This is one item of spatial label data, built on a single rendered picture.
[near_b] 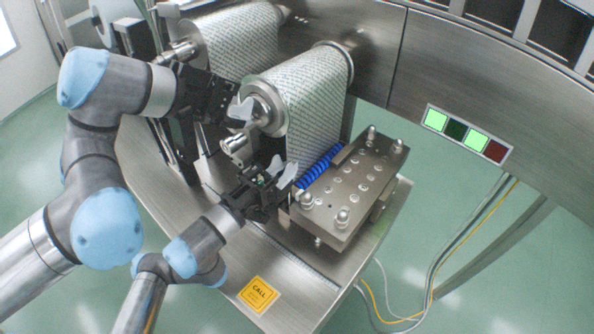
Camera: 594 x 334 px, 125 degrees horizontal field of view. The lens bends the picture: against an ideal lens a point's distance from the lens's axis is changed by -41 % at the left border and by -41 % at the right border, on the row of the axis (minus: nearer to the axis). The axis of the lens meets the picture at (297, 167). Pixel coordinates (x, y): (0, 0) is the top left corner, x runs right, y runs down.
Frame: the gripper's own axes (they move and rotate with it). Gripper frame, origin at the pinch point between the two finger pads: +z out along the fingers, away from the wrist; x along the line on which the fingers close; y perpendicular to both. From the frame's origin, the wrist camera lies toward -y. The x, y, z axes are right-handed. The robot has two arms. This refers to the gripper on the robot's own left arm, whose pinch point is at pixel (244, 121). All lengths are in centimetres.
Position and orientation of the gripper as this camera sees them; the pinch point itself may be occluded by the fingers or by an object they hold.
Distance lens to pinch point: 54.7
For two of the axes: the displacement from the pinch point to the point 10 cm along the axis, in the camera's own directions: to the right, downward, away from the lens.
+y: 4.0, -8.9, -2.3
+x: -7.8, -4.6, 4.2
